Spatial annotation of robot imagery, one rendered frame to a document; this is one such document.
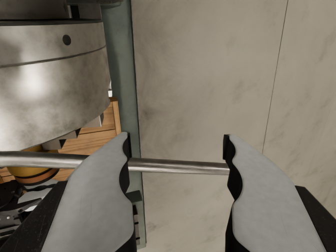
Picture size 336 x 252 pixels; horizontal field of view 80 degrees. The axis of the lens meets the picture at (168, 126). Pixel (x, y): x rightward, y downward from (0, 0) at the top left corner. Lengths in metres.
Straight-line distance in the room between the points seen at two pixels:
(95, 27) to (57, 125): 0.14
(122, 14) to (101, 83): 0.63
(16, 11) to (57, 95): 0.10
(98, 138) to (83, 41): 0.42
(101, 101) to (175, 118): 1.46
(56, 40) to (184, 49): 1.39
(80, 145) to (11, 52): 0.46
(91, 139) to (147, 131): 1.10
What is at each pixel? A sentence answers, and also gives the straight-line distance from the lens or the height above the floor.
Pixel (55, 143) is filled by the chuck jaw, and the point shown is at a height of 1.11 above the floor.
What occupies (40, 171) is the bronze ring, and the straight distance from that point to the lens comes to 0.43.
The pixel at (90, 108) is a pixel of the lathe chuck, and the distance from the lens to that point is 0.29.
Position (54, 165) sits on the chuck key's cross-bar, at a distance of 0.18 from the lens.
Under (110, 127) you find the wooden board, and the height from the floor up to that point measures 0.88.
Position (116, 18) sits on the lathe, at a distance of 0.92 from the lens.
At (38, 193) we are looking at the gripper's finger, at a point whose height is 1.09.
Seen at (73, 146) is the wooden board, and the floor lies 0.88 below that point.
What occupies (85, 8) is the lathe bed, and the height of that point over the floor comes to 0.86.
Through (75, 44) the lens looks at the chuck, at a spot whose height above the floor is 1.18.
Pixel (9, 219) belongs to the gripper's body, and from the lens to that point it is 0.54.
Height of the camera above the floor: 1.45
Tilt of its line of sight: 56 degrees down
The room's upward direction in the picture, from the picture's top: 144 degrees clockwise
